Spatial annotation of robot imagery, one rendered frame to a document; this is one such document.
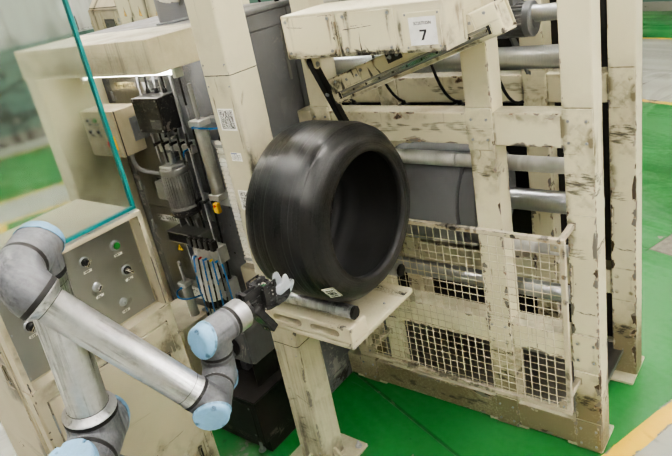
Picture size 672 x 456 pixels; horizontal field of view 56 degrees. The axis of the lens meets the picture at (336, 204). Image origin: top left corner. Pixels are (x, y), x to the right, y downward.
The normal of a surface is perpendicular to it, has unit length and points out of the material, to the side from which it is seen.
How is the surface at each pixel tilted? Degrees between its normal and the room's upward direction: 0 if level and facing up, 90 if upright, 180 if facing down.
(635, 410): 0
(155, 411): 90
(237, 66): 90
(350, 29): 90
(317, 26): 90
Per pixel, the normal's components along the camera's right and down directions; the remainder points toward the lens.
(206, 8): -0.59, 0.40
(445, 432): -0.18, -0.91
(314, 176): 0.14, -0.23
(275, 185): -0.58, -0.24
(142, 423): 0.79, 0.11
